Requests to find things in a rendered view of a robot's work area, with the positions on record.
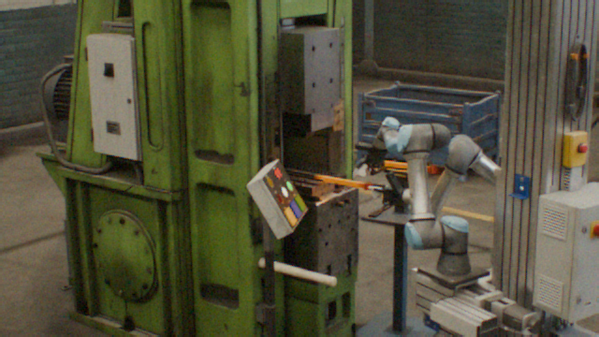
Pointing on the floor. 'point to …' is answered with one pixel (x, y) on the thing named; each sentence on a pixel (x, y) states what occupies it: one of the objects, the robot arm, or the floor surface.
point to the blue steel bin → (479, 126)
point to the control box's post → (270, 281)
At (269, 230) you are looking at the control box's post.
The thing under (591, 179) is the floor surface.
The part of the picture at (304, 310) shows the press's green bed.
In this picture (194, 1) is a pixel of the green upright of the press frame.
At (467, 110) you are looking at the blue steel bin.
